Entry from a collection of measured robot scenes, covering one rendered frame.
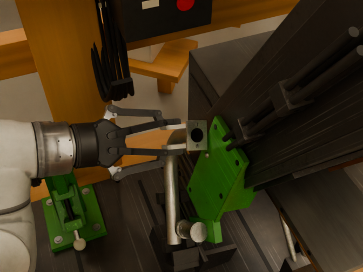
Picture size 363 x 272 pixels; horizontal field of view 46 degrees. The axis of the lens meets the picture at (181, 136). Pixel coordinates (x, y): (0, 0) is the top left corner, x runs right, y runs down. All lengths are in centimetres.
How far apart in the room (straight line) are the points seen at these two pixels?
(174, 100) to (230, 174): 192
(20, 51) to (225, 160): 51
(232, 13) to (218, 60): 21
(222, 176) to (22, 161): 33
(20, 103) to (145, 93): 76
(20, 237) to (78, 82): 40
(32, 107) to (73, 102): 176
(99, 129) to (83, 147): 5
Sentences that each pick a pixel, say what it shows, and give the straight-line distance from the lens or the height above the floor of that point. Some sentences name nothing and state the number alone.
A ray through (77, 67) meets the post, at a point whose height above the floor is 124.
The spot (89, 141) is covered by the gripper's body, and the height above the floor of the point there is 130.
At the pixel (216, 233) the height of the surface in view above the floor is 110.
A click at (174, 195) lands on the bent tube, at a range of 91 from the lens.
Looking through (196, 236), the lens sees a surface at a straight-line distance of 83.
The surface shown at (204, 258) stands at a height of 98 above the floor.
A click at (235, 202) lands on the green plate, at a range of 82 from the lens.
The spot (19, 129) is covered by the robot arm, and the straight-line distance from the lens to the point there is 68.
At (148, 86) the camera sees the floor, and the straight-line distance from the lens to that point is 274.
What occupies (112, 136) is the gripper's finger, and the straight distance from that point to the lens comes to 72.
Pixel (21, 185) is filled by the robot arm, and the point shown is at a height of 129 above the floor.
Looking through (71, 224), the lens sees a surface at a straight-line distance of 98.
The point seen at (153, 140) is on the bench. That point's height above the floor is 88.
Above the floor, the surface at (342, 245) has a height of 113.
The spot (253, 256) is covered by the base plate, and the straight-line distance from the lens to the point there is 103.
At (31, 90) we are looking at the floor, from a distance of 286.
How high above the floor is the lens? 182
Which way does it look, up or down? 48 degrees down
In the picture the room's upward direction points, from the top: straight up
